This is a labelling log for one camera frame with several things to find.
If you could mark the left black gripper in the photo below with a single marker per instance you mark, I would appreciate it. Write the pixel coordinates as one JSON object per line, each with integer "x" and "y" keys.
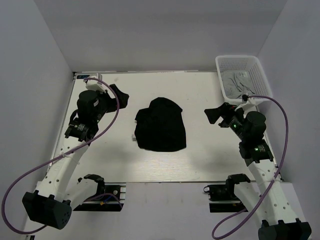
{"x": 111, "y": 99}

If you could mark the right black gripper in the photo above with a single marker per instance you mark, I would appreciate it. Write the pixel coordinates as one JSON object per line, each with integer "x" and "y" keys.
{"x": 224, "y": 116}

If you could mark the black t shirt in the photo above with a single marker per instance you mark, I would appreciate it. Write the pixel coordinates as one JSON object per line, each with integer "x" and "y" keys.
{"x": 160, "y": 127}

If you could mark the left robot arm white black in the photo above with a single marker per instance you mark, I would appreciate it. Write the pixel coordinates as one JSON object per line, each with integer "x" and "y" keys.
{"x": 52, "y": 203}

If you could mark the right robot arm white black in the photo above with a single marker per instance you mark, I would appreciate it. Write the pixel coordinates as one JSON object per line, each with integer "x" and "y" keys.
{"x": 269, "y": 208}

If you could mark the grey t shirt in basket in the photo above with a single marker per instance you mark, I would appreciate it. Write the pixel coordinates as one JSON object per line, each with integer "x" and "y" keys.
{"x": 236, "y": 84}

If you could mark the white plastic basket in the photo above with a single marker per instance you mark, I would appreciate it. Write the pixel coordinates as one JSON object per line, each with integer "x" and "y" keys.
{"x": 246, "y": 63}

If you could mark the blue label sticker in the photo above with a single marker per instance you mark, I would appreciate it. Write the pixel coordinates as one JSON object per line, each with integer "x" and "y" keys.
{"x": 82, "y": 76}

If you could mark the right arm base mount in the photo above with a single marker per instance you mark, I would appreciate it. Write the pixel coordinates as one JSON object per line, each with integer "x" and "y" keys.
{"x": 221, "y": 201}

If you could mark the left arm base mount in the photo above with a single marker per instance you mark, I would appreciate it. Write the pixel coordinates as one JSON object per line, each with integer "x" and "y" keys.
{"x": 112, "y": 200}

